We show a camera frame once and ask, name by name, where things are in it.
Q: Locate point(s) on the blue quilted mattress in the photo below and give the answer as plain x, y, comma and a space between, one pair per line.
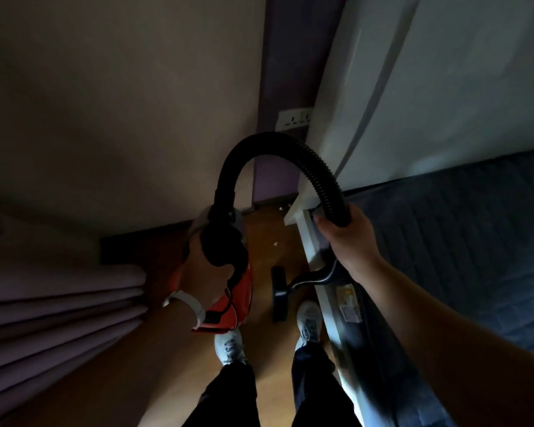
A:
471, 244

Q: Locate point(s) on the black vacuum floor nozzle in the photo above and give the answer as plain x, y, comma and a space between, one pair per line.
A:
279, 295

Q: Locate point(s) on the person's right forearm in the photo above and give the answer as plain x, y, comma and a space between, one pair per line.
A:
454, 351

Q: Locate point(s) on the white left shoe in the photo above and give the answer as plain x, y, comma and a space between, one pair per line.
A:
229, 347

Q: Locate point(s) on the black trousers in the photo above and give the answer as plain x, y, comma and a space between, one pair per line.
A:
249, 400

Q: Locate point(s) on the person's left forearm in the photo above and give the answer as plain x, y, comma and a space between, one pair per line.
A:
169, 373

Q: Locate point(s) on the dark skirting board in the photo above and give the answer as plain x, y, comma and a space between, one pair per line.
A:
133, 244

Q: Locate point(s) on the white right shoe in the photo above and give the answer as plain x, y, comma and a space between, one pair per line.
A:
309, 324

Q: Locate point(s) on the person's right fingers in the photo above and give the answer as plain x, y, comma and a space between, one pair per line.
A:
324, 223

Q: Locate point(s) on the person's right hand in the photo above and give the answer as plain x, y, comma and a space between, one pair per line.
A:
354, 246

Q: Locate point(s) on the person's left hand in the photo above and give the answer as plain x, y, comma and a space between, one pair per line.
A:
202, 277

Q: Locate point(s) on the white shoe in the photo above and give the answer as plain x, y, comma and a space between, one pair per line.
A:
309, 324
229, 347

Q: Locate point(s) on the orange vacuum cleaner body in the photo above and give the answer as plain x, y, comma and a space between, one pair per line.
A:
238, 302

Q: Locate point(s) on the pale purple curtain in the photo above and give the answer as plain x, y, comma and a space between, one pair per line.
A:
49, 315

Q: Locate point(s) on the person's left fingers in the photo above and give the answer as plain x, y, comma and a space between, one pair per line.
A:
224, 280

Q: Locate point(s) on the white mattress label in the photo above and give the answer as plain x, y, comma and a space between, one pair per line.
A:
348, 304

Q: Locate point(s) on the white bed frame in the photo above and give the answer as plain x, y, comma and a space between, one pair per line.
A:
427, 84

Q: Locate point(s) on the white wall socket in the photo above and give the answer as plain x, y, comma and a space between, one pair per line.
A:
293, 119

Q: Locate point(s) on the white wristband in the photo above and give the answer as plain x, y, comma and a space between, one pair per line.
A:
187, 303

